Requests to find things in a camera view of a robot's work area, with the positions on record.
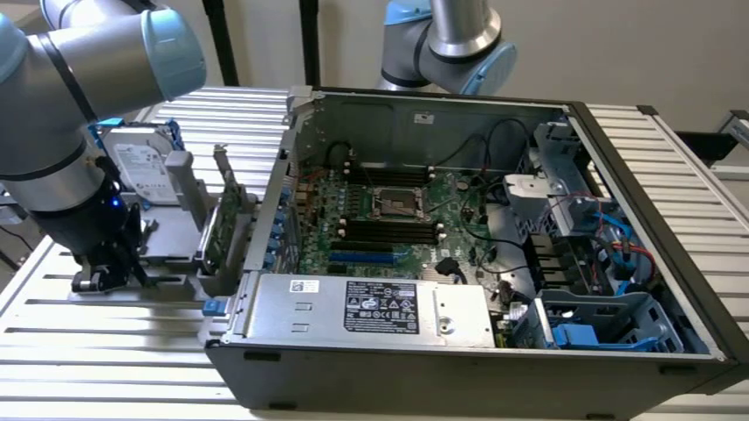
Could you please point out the silver power supply unit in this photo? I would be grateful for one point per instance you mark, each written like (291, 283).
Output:
(293, 316)

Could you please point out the black table end cap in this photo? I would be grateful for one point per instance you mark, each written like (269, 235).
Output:
(648, 110)

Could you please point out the black RAM slot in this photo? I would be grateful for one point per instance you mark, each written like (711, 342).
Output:
(393, 183)
(390, 234)
(396, 174)
(392, 228)
(389, 240)
(392, 223)
(394, 179)
(397, 170)

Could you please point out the grey parts rack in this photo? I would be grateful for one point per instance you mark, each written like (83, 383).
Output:
(170, 245)

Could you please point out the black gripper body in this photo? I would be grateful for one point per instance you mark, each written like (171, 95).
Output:
(82, 228)

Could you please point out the grey metal disk bay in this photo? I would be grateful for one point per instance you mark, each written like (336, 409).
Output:
(556, 147)

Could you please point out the blue disk carrier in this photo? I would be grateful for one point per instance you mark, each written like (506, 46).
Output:
(175, 137)

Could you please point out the blue plastic drive clip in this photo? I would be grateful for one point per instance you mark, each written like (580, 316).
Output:
(576, 337)

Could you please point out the green motherboard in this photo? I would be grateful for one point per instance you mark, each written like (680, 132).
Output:
(457, 219)

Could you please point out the blue case latch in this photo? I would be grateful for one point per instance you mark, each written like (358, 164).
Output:
(214, 306)

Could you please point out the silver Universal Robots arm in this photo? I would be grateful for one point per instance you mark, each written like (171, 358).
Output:
(89, 66)

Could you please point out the black metal pole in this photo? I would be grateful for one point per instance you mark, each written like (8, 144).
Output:
(221, 39)
(311, 39)

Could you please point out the black open PC case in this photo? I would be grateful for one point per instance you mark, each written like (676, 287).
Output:
(410, 377)

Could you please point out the blue expansion slot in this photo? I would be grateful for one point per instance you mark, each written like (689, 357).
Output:
(362, 258)

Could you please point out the black bracket with aluminium profile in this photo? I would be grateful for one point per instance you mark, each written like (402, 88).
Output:
(703, 147)

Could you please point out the metal CPU socket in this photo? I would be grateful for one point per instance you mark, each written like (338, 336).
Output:
(400, 202)

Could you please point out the grey metal drive cage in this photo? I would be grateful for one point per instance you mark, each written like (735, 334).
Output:
(609, 310)

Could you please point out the green graphics card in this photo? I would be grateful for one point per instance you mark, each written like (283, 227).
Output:
(225, 219)

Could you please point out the silver hard disk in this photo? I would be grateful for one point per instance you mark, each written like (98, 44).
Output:
(141, 169)

